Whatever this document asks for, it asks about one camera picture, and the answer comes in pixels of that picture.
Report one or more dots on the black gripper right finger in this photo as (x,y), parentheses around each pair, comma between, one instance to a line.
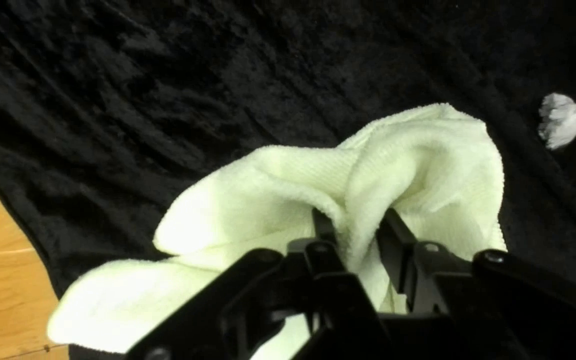
(501,281)

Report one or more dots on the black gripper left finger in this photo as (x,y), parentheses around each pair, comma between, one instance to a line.
(234,292)

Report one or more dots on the light wood side table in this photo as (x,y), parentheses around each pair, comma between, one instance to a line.
(0,281)

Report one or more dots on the pale green towel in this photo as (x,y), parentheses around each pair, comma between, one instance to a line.
(269,193)

